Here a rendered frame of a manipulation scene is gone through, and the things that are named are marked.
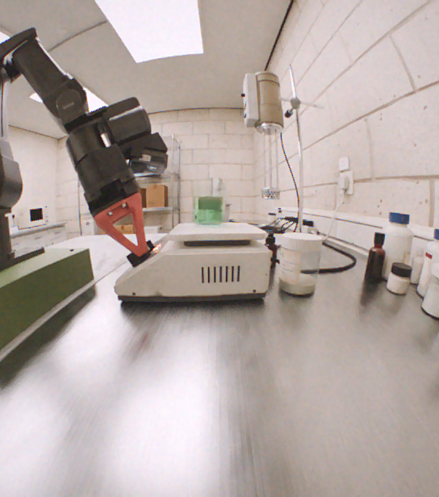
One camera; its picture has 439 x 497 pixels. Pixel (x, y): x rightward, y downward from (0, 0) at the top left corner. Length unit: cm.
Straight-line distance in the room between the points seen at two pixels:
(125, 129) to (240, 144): 255
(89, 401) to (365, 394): 20
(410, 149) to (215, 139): 250
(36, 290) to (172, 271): 18
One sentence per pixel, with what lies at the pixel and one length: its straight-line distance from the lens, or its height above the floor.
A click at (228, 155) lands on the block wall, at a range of 273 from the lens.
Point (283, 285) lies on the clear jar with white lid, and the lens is 28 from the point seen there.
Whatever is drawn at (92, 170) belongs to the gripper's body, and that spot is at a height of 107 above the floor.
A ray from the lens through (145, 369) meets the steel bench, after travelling 17.
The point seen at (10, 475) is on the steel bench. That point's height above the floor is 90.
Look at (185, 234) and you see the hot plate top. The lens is 22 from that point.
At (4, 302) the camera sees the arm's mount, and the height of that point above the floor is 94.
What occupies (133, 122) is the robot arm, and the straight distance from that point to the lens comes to 30.
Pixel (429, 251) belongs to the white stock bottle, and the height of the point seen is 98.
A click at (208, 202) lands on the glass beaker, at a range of 27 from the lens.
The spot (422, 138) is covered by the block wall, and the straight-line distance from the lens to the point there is 57.
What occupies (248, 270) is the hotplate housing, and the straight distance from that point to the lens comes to 23.
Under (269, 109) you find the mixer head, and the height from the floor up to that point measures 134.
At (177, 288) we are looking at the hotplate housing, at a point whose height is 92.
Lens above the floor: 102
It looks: 13 degrees down
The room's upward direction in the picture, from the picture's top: straight up
